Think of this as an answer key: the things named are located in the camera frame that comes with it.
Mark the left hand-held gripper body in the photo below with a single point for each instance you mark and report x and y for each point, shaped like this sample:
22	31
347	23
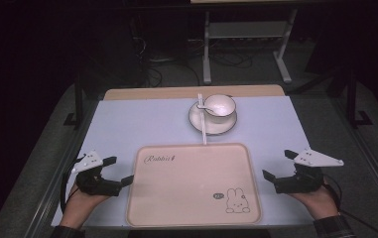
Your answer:
94	186

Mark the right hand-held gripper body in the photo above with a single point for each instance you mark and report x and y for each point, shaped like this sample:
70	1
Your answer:
304	181

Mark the person's left hand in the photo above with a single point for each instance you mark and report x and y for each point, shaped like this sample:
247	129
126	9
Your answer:
77	208

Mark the person's right hand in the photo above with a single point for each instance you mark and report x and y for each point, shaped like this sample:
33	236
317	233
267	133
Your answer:
322	203

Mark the pale table mat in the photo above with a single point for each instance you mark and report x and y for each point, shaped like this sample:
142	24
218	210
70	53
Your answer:
143	122

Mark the pink rabbit print tray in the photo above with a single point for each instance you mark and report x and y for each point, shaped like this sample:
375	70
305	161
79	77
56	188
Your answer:
189	188

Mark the black metal stand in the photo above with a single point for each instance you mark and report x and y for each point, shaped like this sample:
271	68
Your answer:
78	102
353	99

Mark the white plate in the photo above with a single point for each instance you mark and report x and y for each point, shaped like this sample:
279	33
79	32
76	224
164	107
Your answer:
216	127

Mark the white bowl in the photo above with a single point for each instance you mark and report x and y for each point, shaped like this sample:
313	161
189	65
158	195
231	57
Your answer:
224	106

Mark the white spoon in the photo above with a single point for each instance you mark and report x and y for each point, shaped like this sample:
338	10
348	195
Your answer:
206	107

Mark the white metal table frame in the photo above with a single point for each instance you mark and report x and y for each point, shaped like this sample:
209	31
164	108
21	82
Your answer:
247	29

